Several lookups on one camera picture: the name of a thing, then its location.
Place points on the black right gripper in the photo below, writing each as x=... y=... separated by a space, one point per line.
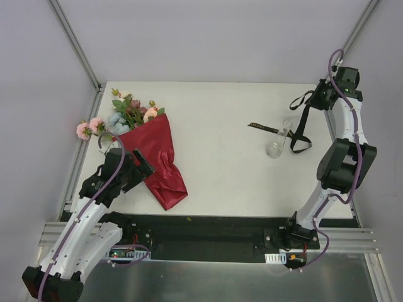
x=319 y=95

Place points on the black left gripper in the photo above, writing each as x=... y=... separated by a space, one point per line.
x=142 y=165

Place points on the red paper flower wrapping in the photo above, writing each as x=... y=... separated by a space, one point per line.
x=154 y=140

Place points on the dark green printed ribbon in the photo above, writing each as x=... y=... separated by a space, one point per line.
x=299 y=142

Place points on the peach artificial flower stem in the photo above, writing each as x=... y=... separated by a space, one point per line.
x=152 y=112

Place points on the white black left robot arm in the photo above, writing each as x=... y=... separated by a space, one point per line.
x=91 y=231

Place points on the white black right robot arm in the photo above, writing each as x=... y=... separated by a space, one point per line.
x=341 y=170

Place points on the clear glass vase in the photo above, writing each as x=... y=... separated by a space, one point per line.
x=275 y=147

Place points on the light blue artificial flower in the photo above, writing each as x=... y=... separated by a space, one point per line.
x=117 y=124

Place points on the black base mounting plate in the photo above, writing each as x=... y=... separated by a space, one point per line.
x=291 y=231

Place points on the mauve artificial flower stem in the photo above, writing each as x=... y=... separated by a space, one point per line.
x=130 y=111

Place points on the pink artificial flower stem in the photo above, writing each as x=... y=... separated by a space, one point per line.
x=95 y=127

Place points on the cream bud flower stem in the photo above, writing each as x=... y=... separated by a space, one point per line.
x=121 y=95

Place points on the left white cable duct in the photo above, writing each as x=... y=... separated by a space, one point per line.
x=127 y=254

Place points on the white cable duct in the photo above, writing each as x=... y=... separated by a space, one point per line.
x=279 y=258
x=127 y=254

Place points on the aluminium corner frame post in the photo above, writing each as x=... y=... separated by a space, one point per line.
x=340 y=54

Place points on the aluminium front rail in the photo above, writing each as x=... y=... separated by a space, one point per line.
x=261 y=235

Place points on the left aluminium frame post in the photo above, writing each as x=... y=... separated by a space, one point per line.
x=74 y=43

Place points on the right white cable duct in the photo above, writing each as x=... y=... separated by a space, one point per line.
x=279 y=258

